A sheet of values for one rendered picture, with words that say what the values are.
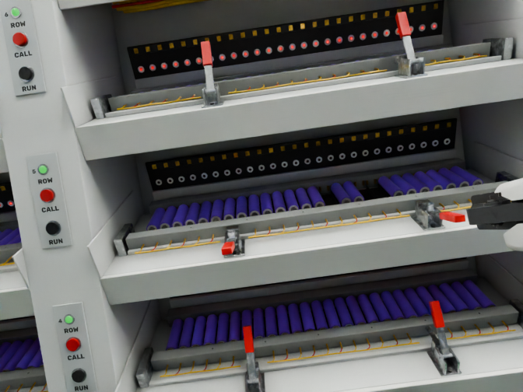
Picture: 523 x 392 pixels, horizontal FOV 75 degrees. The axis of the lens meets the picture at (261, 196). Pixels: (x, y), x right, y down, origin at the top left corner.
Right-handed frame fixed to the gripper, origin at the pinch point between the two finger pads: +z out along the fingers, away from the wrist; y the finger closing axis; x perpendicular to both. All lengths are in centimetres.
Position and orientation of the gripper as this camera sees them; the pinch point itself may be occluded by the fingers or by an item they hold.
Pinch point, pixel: (510, 208)
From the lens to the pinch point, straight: 37.1
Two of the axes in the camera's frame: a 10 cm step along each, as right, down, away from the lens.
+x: -1.5, -9.8, 1.0
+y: 9.9, -1.6, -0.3
